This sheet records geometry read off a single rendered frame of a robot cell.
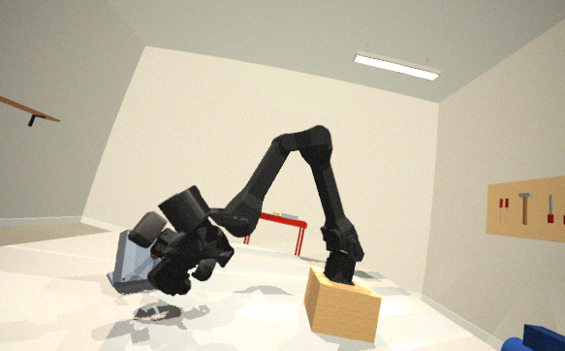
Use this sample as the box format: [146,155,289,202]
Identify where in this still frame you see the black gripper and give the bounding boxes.
[128,211,217,281]

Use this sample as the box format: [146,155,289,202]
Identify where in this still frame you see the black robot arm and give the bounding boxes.
[147,124,364,297]

